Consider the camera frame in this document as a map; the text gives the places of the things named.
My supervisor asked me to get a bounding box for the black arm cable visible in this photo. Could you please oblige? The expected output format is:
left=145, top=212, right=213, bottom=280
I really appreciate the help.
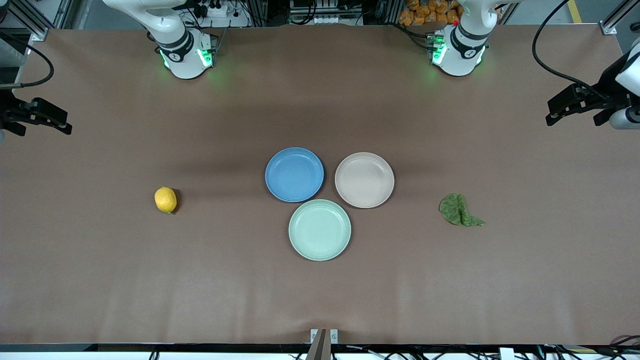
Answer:
left=0, top=34, right=55, bottom=90
left=531, top=0, right=611, bottom=101

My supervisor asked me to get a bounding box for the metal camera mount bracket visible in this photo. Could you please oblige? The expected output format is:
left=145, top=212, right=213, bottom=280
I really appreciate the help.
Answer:
left=306, top=328, right=340, bottom=360

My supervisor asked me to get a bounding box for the green lettuce leaf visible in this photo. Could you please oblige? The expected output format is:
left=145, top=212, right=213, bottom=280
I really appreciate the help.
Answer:
left=439, top=193, right=486, bottom=228

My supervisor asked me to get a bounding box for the aluminium frame profile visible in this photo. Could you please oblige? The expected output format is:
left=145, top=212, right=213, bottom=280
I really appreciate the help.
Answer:
left=0, top=0, right=75, bottom=42
left=601, top=0, right=640, bottom=36

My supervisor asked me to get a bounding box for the yellow lemon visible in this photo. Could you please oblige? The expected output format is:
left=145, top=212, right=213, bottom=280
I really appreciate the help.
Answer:
left=154, top=186, right=178, bottom=215

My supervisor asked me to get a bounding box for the beige pink plate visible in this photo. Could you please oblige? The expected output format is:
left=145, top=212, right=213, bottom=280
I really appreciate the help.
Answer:
left=334, top=152, right=396, bottom=209

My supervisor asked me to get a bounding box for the white power strip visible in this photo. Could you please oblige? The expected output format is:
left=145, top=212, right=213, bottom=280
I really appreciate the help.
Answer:
left=181, top=0, right=252, bottom=29

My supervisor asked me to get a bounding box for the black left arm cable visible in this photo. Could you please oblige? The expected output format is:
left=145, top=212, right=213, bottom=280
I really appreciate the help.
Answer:
left=531, top=0, right=611, bottom=101

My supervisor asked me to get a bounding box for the bag of oranges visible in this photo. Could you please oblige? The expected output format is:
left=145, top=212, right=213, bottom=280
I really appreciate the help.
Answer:
left=398, top=0, right=465, bottom=27

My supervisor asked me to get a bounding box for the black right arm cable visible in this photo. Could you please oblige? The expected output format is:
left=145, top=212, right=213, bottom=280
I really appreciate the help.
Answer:
left=0, top=34, right=55, bottom=90

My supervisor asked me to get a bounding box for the blue plate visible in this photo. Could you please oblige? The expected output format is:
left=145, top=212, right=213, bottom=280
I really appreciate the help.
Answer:
left=264, top=147, right=325, bottom=203

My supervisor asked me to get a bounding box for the light green plate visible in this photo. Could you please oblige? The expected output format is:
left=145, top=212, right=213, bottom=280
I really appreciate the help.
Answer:
left=288, top=199, right=352, bottom=262

